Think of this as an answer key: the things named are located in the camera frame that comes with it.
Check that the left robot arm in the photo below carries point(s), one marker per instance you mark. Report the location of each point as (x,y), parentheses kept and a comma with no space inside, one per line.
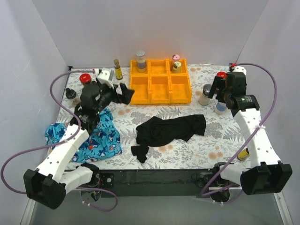
(48,184)

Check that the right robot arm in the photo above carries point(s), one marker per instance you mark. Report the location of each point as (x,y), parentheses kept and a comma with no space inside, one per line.
(267,173)

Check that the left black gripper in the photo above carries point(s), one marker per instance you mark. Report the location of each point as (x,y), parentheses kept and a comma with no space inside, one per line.
(116,93)

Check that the black cloth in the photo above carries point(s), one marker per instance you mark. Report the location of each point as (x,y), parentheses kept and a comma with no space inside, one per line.
(157,132)

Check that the yellow-lid spice shaker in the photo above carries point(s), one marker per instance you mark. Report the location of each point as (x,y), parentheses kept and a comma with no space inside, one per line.
(176,68)

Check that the orange six-compartment bin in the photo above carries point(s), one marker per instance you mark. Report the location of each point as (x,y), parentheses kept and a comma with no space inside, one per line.
(158,85)

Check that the pink-lid spice shaker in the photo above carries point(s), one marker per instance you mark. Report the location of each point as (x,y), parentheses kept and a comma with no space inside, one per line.
(175,58)

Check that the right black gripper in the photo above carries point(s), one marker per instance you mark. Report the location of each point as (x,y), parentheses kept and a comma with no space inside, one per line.
(220,82)

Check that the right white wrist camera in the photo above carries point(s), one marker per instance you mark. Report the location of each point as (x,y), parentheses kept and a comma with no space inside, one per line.
(234,68)

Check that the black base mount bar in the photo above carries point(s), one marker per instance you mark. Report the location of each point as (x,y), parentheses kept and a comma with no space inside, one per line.
(152,182)

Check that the small black-cap bottle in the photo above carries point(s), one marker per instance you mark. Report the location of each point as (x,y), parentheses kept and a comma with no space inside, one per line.
(72,96)

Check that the blue-label spice jar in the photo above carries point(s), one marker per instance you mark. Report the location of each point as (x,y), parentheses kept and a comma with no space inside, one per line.
(220,108)
(141,61)

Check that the grey-lid spice shaker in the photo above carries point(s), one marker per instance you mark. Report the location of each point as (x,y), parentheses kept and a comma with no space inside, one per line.
(203,99)

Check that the small yellow-label sauce bottle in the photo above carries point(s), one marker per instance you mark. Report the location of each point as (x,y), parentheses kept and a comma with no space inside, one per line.
(118,71)

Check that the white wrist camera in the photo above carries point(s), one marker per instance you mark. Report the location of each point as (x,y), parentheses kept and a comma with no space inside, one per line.
(104,76)
(234,68)

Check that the blue shark-print cloth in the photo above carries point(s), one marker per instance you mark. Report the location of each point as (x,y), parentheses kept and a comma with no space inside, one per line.
(103,143)

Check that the red-lid sauce jar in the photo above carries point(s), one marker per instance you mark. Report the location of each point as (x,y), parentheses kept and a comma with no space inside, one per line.
(85,79)
(222,74)

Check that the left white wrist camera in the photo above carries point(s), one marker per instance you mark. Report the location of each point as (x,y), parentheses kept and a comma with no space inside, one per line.
(104,76)

